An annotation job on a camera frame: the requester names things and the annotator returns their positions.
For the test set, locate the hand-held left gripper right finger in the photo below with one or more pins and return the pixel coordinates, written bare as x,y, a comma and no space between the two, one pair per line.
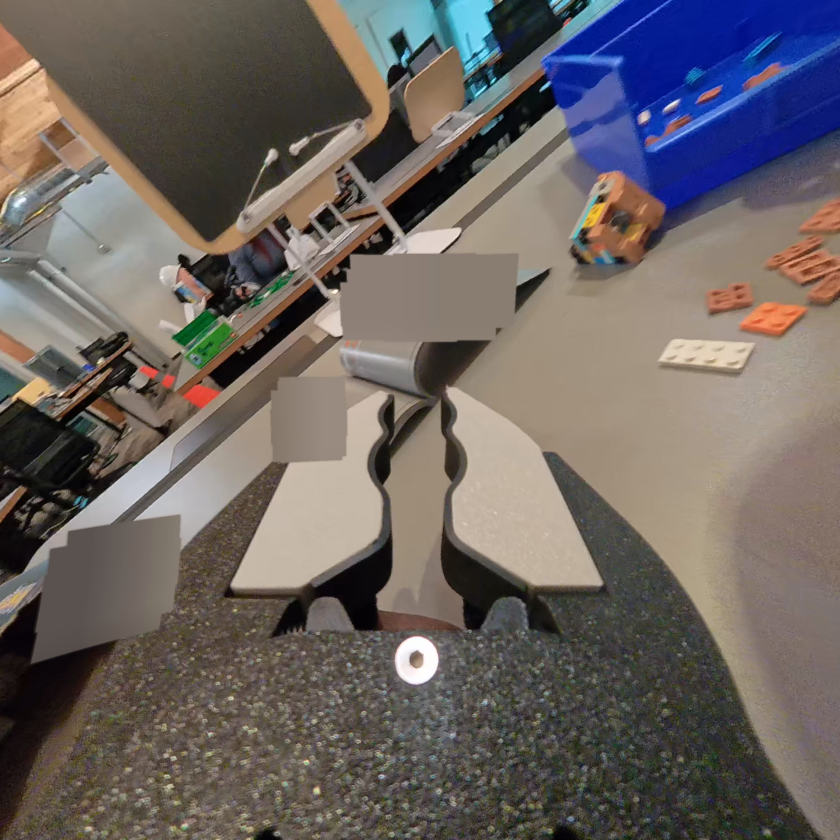
518,518

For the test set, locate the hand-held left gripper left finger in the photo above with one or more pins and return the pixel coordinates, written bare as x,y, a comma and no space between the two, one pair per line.
315,525

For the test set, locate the white brick plate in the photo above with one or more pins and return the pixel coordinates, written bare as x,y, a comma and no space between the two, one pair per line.
705,355

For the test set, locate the brown square brick plate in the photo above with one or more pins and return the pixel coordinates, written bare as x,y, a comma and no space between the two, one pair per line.
730,299

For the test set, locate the orange square brick plate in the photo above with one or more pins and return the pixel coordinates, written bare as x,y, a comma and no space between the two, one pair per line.
774,319

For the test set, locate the narrow brown brick plate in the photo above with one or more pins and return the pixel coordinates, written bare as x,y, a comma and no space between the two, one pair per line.
794,253

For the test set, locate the pile of brown bricks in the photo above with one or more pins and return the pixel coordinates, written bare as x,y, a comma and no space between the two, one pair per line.
676,124

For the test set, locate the blue plastic bin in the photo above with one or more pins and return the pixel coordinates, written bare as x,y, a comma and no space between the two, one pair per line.
590,98

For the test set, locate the grey desk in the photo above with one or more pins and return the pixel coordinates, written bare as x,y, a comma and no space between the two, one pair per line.
656,492

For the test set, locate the long office desk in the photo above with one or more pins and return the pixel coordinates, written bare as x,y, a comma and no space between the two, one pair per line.
275,321
485,105

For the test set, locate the grey instruction booklet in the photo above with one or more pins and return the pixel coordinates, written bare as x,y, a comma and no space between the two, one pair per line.
387,367

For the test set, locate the green brick box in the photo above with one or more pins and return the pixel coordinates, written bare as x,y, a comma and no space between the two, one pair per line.
207,341

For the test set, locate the scattered green bricks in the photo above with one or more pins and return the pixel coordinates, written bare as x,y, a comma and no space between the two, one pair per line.
269,292

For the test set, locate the white tablet stand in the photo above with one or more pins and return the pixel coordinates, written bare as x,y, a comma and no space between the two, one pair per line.
302,177
459,128
334,229

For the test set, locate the brown yellow brick assembly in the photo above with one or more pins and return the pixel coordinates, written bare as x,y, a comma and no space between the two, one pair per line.
620,223

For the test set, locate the teal brick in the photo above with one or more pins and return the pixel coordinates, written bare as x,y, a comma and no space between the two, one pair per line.
694,77
764,49

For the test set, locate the silver ventilation duct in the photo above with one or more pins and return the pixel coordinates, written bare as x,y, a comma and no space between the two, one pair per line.
46,193

